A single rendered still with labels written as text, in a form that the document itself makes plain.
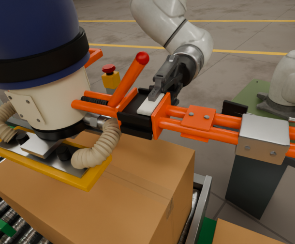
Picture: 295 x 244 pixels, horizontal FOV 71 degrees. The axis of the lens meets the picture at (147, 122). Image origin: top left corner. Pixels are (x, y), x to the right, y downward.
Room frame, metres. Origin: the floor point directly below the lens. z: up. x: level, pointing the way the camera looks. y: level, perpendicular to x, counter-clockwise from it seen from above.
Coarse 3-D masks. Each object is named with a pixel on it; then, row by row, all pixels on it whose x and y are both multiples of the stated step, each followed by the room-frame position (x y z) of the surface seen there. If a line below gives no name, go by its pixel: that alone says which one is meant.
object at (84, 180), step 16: (16, 128) 0.49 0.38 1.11; (0, 144) 0.42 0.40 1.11; (16, 144) 0.42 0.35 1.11; (64, 144) 0.39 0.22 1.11; (16, 160) 0.36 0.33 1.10; (32, 160) 0.35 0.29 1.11; (48, 160) 0.34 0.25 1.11; (64, 160) 0.34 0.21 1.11; (64, 176) 0.29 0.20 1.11; (80, 176) 0.28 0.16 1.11; (96, 176) 0.28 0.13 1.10
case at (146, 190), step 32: (128, 160) 0.45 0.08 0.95; (160, 160) 0.43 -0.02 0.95; (192, 160) 0.43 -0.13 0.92; (0, 192) 0.40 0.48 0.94; (32, 192) 0.38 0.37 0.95; (64, 192) 0.36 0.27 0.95; (96, 192) 0.35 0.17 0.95; (128, 192) 0.33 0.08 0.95; (160, 192) 0.32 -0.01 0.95; (32, 224) 0.40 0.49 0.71; (64, 224) 0.27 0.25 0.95; (96, 224) 0.25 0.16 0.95; (128, 224) 0.24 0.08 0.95; (160, 224) 0.24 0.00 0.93
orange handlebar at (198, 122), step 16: (96, 48) 0.72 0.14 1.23; (96, 96) 0.41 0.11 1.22; (96, 112) 0.36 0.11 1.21; (112, 112) 0.35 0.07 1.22; (176, 112) 0.32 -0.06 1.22; (192, 112) 0.30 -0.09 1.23; (208, 112) 0.29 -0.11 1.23; (176, 128) 0.28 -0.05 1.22; (192, 128) 0.26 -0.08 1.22; (208, 128) 0.25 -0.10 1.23
